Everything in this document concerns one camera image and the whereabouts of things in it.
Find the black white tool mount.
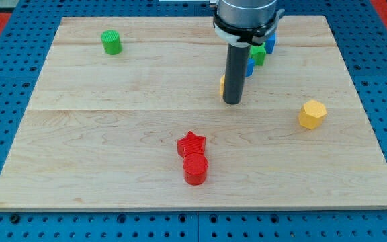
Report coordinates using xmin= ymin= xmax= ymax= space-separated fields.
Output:
xmin=213 ymin=9 xmax=285 ymax=48

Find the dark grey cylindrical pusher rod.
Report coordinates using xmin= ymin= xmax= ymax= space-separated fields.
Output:
xmin=222 ymin=44 xmax=251 ymax=104

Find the yellow heart block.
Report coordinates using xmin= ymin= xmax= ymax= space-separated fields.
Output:
xmin=220 ymin=74 xmax=225 ymax=97

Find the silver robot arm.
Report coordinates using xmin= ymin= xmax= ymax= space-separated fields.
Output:
xmin=213 ymin=0 xmax=285 ymax=104

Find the blue triangle block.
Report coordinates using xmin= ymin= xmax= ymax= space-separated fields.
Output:
xmin=245 ymin=58 xmax=255 ymax=77

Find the green star block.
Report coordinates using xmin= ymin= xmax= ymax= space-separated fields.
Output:
xmin=250 ymin=43 xmax=267 ymax=66

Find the blue cube block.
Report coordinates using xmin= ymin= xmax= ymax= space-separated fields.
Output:
xmin=265 ymin=33 xmax=277 ymax=54

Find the yellow hexagon block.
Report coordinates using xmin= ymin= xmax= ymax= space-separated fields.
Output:
xmin=298 ymin=99 xmax=327 ymax=130

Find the red star block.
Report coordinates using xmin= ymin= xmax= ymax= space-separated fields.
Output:
xmin=177 ymin=131 xmax=206 ymax=158

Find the red cylinder block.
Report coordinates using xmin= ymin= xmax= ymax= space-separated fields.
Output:
xmin=183 ymin=153 xmax=208 ymax=186

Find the light wooden board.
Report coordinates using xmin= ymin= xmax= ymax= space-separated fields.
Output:
xmin=0 ymin=16 xmax=387 ymax=212

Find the green cylinder block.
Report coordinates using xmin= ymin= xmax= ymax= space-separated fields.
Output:
xmin=101 ymin=30 xmax=123 ymax=55

